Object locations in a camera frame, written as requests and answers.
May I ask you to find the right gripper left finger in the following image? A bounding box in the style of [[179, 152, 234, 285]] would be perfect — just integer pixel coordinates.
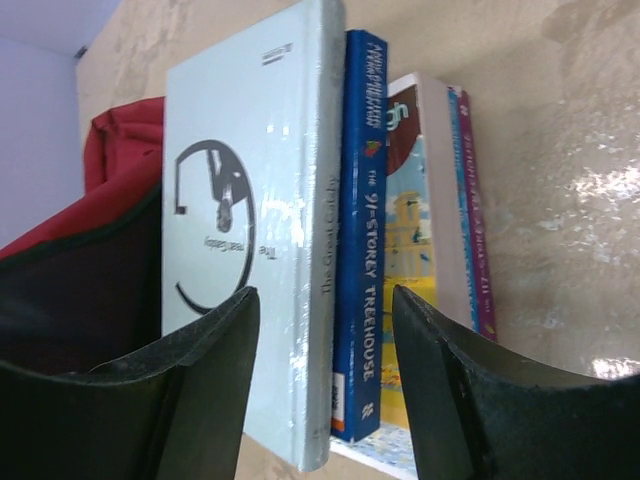
[[1, 287, 260, 479]]

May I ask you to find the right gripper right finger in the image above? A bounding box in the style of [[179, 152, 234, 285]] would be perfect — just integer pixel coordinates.
[[392, 286, 639, 479]]

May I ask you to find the red backpack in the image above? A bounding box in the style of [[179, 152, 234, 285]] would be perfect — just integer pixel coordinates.
[[1, 97, 165, 375]]

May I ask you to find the blue treehouse book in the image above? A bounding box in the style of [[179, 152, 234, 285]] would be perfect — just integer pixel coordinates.
[[331, 29, 388, 443]]

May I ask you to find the white booklet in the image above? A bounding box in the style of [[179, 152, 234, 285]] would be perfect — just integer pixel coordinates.
[[162, 1, 346, 472]]

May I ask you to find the purple spine book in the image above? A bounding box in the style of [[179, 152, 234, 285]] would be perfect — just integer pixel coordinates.
[[448, 86, 497, 341]]

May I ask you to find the lower book under booklet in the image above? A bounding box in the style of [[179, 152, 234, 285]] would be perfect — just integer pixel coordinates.
[[332, 71, 476, 480]]

